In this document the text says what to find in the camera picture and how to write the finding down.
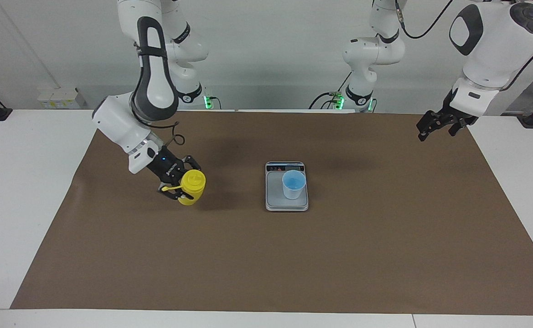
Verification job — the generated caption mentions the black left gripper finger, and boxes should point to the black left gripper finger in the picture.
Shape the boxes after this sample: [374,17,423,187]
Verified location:
[417,111,445,142]
[449,119,470,136]

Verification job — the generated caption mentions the yellow squeeze bottle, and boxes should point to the yellow squeeze bottle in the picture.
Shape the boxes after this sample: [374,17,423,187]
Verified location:
[161,169,207,206]

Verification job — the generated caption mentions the light blue plastic cup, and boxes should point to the light blue plastic cup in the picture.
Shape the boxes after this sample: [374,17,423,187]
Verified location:
[282,170,306,200]

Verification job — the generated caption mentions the silver digital kitchen scale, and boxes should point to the silver digital kitchen scale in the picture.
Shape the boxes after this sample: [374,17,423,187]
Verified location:
[265,161,309,212]

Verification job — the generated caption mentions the brown table mat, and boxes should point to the brown table mat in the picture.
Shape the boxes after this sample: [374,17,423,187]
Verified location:
[10,111,533,316]

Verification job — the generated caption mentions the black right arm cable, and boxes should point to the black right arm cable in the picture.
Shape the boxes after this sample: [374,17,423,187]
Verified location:
[132,116,186,147]

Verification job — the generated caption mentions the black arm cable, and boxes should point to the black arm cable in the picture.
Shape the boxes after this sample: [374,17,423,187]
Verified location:
[396,0,533,92]
[132,116,186,147]

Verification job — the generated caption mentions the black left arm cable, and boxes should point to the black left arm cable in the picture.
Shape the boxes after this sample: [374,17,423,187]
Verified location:
[396,0,533,92]

